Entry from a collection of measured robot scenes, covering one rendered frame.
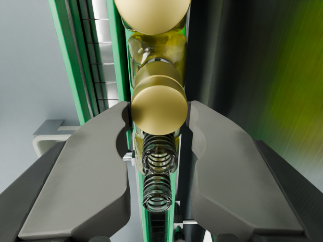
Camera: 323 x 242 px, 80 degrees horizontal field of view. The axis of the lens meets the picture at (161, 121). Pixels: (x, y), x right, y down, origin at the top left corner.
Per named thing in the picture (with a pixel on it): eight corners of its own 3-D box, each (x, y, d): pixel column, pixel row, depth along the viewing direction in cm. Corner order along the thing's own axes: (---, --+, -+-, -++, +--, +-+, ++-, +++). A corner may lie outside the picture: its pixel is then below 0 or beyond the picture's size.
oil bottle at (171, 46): (171, 51, 37) (187, 102, 18) (142, 51, 36) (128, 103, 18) (172, 17, 34) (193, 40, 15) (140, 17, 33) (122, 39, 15)
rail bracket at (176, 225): (192, 200, 61) (200, 246, 50) (170, 201, 61) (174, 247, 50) (193, 192, 59) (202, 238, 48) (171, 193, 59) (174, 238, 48)
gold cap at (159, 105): (180, 104, 16) (187, 137, 12) (136, 104, 16) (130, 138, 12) (183, 60, 14) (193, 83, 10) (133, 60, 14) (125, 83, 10)
